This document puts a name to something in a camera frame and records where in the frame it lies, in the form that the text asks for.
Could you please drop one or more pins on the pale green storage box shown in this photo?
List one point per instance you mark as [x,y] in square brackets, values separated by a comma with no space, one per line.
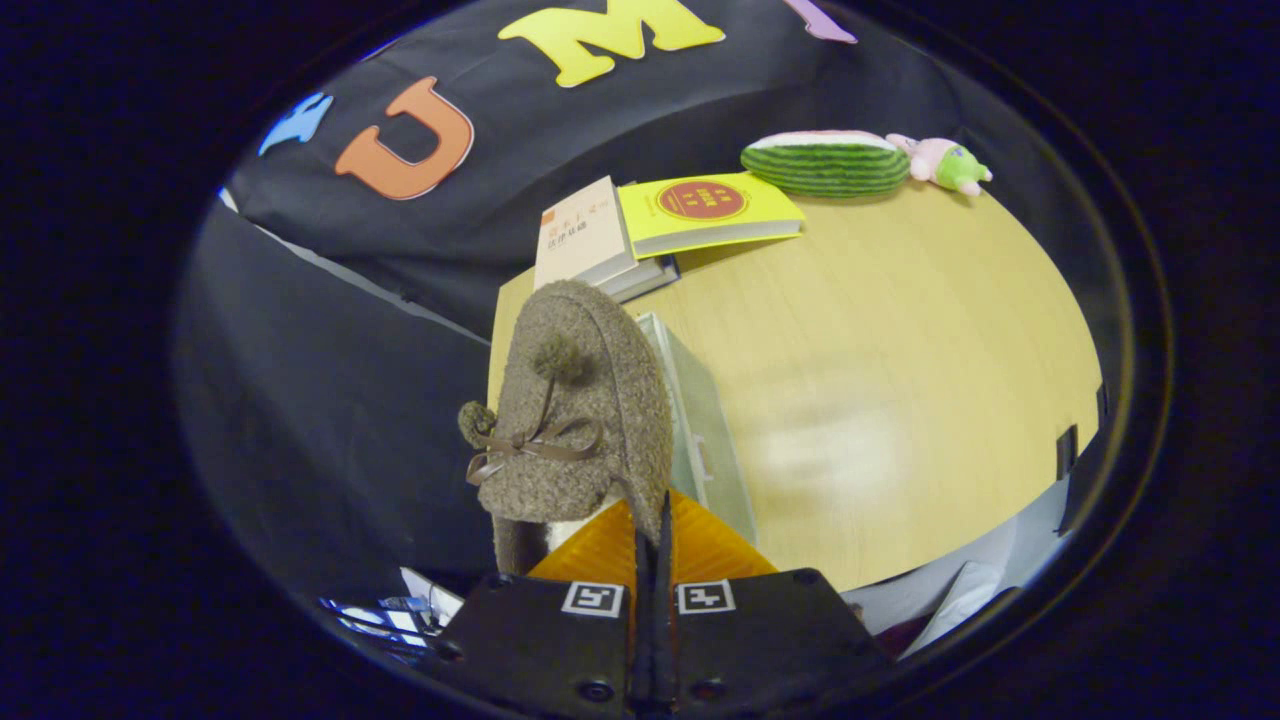
[700,430]

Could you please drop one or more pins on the small black block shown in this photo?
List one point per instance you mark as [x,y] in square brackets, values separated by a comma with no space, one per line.
[1067,452]

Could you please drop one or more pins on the pink and green plush toy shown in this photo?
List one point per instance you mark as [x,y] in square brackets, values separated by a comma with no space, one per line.
[950,165]

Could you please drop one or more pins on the pile of blue printed papers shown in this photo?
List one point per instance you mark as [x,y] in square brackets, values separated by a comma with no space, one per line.
[390,615]

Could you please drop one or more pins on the pale grey cloth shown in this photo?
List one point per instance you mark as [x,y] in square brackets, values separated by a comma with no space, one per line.
[960,600]

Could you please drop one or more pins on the brown fuzzy shoe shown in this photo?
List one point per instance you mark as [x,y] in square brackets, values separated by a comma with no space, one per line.
[600,400]

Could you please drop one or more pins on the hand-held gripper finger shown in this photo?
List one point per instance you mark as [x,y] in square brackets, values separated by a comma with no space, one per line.
[665,640]
[643,640]

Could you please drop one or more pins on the watermelon slice plush toy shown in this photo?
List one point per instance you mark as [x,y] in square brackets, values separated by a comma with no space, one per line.
[825,167]

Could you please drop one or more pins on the yellow cover book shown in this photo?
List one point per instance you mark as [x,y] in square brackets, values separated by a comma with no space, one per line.
[710,212]

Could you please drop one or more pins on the beige cover book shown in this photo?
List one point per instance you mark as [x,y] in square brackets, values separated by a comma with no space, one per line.
[580,235]

